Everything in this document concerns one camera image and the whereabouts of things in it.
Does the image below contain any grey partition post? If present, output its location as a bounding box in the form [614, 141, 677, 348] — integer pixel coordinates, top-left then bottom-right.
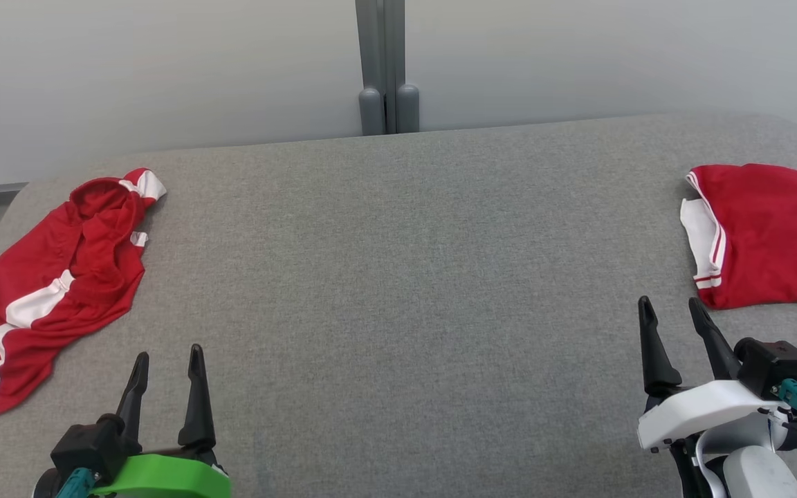
[355, 0, 421, 136]

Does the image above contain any teal left camera connector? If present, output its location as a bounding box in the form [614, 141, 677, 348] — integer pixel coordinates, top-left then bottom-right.
[56, 468, 99, 498]

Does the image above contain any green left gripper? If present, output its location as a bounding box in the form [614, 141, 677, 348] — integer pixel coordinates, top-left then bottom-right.
[91, 344, 232, 498]

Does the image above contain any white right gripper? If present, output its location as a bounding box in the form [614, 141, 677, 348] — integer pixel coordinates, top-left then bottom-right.
[637, 296, 787, 454]

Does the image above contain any red shirt with white sleeves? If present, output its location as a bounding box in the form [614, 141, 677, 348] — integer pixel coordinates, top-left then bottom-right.
[680, 163, 797, 310]

